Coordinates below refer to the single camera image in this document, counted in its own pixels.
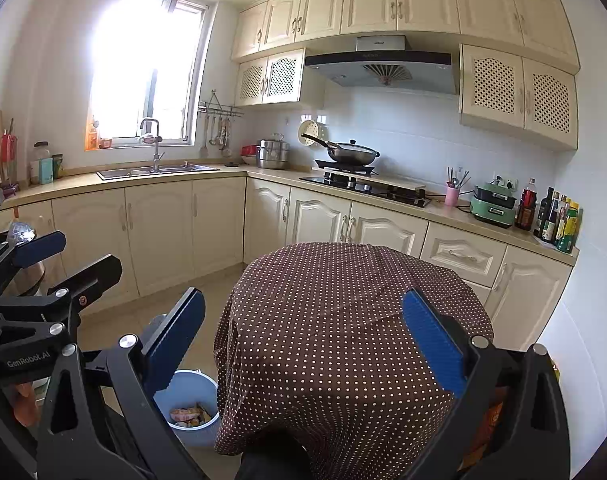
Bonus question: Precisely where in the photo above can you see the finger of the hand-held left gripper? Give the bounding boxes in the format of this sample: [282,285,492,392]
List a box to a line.
[0,230,68,291]
[0,254,123,347]

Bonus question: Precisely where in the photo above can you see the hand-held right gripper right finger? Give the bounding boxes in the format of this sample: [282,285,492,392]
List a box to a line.
[402,289,571,480]

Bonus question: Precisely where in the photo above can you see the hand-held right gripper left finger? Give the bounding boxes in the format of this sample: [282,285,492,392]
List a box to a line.
[36,287,206,480]

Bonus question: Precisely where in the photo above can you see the blue plastic bucket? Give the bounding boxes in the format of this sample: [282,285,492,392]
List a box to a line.
[153,369,219,448]

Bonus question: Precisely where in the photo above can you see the person's left hand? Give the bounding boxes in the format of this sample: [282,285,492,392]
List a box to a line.
[0,381,40,427]

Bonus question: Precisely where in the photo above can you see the clear crumpled plastic bag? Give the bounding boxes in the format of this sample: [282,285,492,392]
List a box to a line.
[8,220,36,243]

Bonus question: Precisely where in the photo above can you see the silver rice cooker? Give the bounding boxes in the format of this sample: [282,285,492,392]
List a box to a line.
[0,230,48,297]

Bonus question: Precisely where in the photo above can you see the cream base cabinets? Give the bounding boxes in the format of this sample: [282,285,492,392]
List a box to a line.
[0,162,579,326]

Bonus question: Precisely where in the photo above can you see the brown polka-dot tablecloth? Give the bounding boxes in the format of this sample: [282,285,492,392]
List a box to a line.
[213,241,495,480]

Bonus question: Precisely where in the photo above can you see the orange patterned bag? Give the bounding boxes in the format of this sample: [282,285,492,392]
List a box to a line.
[466,385,509,468]

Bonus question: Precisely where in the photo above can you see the clear plastic jar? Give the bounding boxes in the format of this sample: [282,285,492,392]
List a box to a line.
[30,141,52,185]

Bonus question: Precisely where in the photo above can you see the steel kitchen sink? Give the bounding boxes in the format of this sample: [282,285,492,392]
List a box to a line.
[96,162,221,182]

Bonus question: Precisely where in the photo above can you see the steel kitchen faucet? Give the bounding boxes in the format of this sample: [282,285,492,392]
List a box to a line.
[139,118,165,172]

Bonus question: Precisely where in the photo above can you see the green electric cooker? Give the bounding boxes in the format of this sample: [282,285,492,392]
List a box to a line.
[469,182,519,229]

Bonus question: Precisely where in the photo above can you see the pale wooden board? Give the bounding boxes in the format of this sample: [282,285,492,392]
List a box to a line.
[356,174,428,192]

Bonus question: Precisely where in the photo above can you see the black gas stove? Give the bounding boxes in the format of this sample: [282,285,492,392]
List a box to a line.
[299,159,433,208]

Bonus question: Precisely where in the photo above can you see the row of condiment bottles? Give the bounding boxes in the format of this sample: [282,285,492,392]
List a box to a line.
[514,177,583,254]

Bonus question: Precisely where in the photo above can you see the hanging skimmer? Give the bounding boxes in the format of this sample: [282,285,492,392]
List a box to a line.
[217,117,232,157]

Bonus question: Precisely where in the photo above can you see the black wok with lid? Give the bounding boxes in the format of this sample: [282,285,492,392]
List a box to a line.
[302,133,381,166]

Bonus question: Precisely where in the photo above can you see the steel steamer pot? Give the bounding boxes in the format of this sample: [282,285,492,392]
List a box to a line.
[256,133,290,170]

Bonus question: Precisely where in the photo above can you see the kitchen window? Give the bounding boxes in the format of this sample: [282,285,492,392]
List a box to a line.
[86,0,209,148]

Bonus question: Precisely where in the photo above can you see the cream round colander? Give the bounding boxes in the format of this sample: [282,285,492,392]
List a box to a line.
[297,115,329,147]

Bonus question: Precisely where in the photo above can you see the large cream lattice-door cabinet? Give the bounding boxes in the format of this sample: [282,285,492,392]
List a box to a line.
[458,43,579,152]

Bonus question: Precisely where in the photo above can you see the small cream lattice-door cabinet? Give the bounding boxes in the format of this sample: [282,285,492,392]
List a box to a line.
[234,48,307,107]

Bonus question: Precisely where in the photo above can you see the range hood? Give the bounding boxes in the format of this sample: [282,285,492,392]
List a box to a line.
[304,35,458,96]

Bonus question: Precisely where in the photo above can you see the wall utensil rack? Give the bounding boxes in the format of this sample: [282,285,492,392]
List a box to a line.
[198,90,245,117]

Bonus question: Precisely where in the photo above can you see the cream upper wall cabinets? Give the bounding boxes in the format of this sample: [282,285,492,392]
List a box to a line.
[230,0,581,73]

